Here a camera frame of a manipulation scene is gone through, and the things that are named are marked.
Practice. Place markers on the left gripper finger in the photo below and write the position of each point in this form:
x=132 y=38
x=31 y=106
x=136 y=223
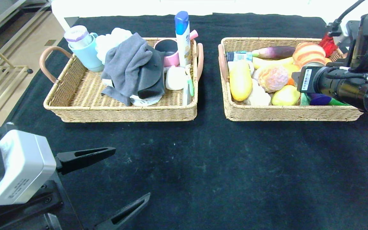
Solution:
x=126 y=214

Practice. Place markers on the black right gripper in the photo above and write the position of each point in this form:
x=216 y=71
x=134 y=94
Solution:
x=306 y=80

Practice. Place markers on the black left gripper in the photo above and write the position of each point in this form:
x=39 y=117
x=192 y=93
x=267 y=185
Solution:
x=27 y=214

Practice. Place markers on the white drink bottle blue cap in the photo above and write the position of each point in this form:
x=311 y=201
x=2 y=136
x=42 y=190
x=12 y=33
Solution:
x=319 y=99

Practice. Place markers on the toy croissant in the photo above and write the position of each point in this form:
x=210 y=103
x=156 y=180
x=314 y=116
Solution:
x=308 y=54

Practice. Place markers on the toy cream puff bun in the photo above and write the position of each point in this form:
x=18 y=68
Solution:
x=273 y=78

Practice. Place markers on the gray towel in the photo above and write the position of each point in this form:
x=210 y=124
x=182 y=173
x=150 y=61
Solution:
x=129 y=67

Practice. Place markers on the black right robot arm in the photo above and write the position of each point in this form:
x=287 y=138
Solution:
x=356 y=89

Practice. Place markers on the rectangular wicker basket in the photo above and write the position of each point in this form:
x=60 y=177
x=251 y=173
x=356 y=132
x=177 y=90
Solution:
x=267 y=113
x=85 y=95

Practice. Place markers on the large toy orange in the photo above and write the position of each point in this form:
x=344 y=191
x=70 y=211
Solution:
x=291 y=68

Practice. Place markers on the green snack packet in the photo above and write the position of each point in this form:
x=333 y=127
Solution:
x=304 y=100

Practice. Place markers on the toy yellow lemon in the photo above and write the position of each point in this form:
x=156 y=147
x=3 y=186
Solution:
x=284 y=95

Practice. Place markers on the toy green lime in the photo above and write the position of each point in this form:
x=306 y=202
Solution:
x=339 y=103

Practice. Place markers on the toy purple eggplant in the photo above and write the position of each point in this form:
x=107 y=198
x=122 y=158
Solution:
x=276 y=52

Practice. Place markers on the red soda can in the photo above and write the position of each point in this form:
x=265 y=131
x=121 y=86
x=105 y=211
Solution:
x=329 y=46

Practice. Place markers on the toy yellow banana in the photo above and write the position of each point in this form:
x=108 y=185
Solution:
x=267 y=62

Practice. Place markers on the toy white garlic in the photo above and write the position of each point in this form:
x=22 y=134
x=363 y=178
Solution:
x=258 y=95

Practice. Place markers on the toy yellow papaya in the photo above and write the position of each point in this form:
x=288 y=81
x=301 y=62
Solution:
x=240 y=80

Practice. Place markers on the blue barcode snack packet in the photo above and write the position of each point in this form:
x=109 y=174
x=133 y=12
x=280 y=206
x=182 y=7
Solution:
x=240 y=57

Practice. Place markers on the white round container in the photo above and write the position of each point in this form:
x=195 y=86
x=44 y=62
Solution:
x=145 y=102

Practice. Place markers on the black tablecloth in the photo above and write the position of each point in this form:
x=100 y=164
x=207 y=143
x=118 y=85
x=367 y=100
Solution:
x=219 y=175

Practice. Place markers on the teal plastic cup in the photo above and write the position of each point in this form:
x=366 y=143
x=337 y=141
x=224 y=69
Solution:
x=88 y=57

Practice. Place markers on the black glasses case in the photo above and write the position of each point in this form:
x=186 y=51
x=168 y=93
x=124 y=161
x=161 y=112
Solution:
x=153 y=86

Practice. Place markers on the gold metal rack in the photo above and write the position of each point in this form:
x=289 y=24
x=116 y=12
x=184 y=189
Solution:
x=18 y=67

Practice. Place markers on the light blue bath pouf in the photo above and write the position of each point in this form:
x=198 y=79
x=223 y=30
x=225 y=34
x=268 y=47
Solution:
x=107 y=43

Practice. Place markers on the white comb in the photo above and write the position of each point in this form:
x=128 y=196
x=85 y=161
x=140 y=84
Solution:
x=186 y=97

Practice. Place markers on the white soap box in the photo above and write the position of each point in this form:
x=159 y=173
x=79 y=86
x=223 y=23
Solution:
x=175 y=78

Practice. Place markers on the purple lidded jar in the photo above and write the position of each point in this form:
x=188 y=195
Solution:
x=77 y=34

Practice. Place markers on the white shampoo bottle blue cap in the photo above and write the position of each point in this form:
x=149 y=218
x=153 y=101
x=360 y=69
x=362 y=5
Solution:
x=184 y=47

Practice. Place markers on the pink mug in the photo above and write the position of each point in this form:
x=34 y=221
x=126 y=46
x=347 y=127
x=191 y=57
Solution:
x=172 y=62

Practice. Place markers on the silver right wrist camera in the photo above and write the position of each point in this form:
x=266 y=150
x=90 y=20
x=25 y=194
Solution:
x=343 y=33

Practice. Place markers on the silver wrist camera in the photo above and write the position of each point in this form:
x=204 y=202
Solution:
x=21 y=163
x=343 y=33

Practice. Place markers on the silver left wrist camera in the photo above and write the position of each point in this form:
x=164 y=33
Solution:
x=21 y=163

